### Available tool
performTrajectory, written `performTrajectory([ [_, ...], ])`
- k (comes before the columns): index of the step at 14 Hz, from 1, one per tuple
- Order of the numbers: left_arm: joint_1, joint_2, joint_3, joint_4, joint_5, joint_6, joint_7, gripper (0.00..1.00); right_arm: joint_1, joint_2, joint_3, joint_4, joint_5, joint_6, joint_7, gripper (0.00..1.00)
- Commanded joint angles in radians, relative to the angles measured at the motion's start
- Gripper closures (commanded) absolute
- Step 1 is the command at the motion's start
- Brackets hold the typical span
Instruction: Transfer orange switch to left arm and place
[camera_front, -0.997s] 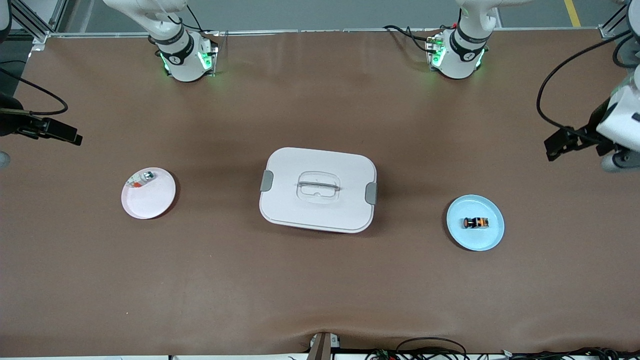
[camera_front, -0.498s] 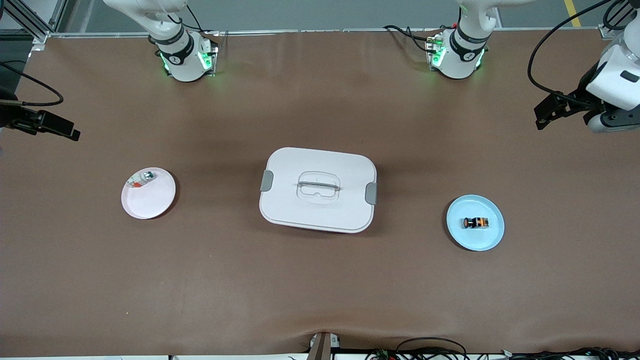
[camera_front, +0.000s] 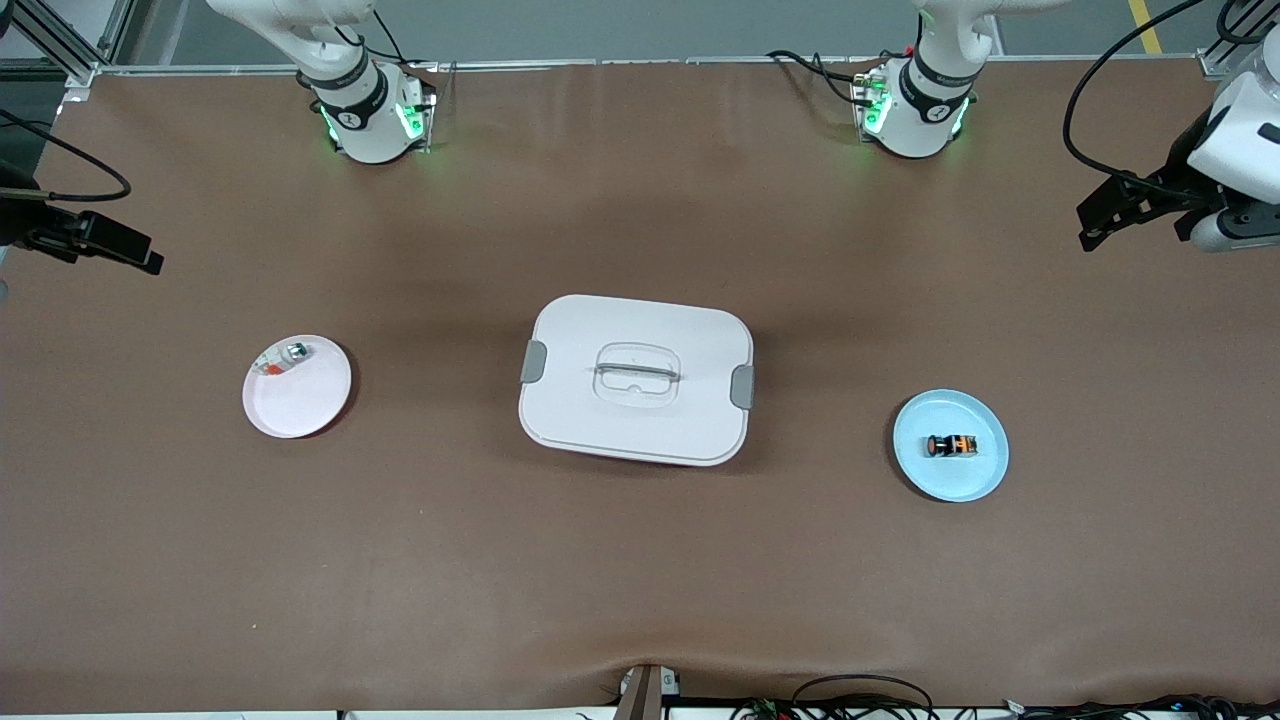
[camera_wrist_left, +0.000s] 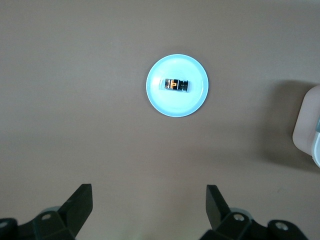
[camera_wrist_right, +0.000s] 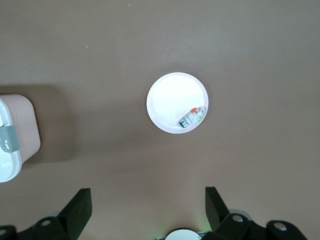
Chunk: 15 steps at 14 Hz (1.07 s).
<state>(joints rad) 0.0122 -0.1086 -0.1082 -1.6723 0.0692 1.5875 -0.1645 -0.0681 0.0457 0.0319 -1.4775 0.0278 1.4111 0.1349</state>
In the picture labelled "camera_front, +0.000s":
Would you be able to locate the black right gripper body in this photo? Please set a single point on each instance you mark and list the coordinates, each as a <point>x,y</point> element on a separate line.
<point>20,221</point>

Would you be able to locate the orange push-button switch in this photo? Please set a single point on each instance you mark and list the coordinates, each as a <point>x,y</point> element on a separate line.
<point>950,446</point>

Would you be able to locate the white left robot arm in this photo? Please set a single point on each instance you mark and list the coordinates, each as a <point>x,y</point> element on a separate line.
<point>925,110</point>

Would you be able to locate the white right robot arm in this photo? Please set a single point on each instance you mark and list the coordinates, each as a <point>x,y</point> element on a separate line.
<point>360,110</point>

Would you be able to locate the white lidded storage box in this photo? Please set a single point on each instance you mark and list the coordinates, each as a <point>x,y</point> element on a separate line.
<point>640,420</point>

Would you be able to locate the small white green object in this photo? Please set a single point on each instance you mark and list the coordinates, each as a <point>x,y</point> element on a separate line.
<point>295,351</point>

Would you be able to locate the pink round plate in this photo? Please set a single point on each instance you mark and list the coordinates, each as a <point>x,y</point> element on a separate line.
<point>300,410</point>

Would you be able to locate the light blue round plate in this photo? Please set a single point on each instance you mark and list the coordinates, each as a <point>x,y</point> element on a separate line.
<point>950,480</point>

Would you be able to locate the aluminium frame profile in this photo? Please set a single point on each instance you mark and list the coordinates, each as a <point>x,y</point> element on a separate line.
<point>1212,62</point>
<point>82,78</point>

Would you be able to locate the silver table edge rail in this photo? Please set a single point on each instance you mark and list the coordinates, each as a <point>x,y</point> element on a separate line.
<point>650,62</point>

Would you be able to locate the metal table edge bracket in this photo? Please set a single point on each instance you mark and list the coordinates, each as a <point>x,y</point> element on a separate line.
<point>645,695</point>

